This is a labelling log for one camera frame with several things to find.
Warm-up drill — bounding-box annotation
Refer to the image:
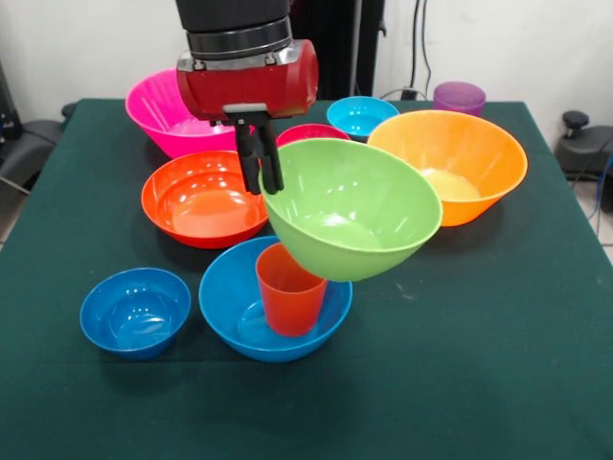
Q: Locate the small crimson bowl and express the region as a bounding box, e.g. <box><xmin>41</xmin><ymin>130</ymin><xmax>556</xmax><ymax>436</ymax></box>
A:
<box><xmin>276</xmin><ymin>123</ymin><xmax>353</xmax><ymax>148</ymax></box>

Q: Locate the small dark blue bowl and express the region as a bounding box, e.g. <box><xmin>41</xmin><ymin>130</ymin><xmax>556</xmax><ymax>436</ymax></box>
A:
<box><xmin>79</xmin><ymin>266</ymin><xmax>193</xmax><ymax>361</ymax></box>

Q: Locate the large pink bowl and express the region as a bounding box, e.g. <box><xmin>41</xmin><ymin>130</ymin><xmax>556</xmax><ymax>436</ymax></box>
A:
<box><xmin>125</xmin><ymin>66</ymin><xmax>238</xmax><ymax>160</ymax></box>

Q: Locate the medium light blue bowl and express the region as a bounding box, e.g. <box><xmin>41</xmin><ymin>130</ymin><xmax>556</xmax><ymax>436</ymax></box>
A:
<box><xmin>198</xmin><ymin>235</ymin><xmax>354</xmax><ymax>363</ymax></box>

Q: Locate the large orange bowl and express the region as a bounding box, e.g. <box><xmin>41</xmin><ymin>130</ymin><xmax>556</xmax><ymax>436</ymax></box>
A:
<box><xmin>367</xmin><ymin>109</ymin><xmax>529</xmax><ymax>228</ymax></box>

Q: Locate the wide red-orange bowl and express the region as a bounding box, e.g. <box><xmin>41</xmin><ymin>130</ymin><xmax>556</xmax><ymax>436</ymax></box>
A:
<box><xmin>140</xmin><ymin>149</ymin><xmax>270</xmax><ymax>250</ymax></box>

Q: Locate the dark green table cloth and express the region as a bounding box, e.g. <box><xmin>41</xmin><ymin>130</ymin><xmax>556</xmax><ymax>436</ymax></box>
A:
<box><xmin>0</xmin><ymin>98</ymin><xmax>613</xmax><ymax>460</ymax></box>

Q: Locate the green bowl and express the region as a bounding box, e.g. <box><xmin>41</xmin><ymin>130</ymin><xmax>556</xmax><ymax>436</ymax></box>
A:
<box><xmin>258</xmin><ymin>137</ymin><xmax>443</xmax><ymax>283</ymax></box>

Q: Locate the small light blue bowl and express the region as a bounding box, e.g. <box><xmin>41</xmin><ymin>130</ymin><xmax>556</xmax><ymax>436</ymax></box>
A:
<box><xmin>326</xmin><ymin>95</ymin><xmax>400</xmax><ymax>143</ymax></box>

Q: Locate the black wall cable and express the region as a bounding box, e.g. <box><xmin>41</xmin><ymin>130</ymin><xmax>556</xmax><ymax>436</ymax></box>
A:
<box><xmin>411</xmin><ymin>0</ymin><xmax>435</xmax><ymax>100</ymax></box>

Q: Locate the black chair base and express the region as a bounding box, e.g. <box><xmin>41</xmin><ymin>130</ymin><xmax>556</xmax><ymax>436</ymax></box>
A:
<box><xmin>0</xmin><ymin>59</ymin><xmax>78</xmax><ymax>193</ymax></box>
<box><xmin>554</xmin><ymin>110</ymin><xmax>613</xmax><ymax>215</ymax></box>

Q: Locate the red-orange plastic cup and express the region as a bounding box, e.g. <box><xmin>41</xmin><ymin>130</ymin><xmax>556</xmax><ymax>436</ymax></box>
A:
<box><xmin>255</xmin><ymin>242</ymin><xmax>329</xmax><ymax>338</ymax></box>

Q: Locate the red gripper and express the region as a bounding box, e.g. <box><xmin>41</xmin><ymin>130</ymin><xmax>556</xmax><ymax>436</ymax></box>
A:
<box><xmin>175</xmin><ymin>38</ymin><xmax>321</xmax><ymax>196</ymax></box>

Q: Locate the purple translucent cup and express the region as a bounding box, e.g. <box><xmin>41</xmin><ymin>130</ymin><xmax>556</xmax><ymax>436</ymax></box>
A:
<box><xmin>433</xmin><ymin>80</ymin><xmax>488</xmax><ymax>118</ymax></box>

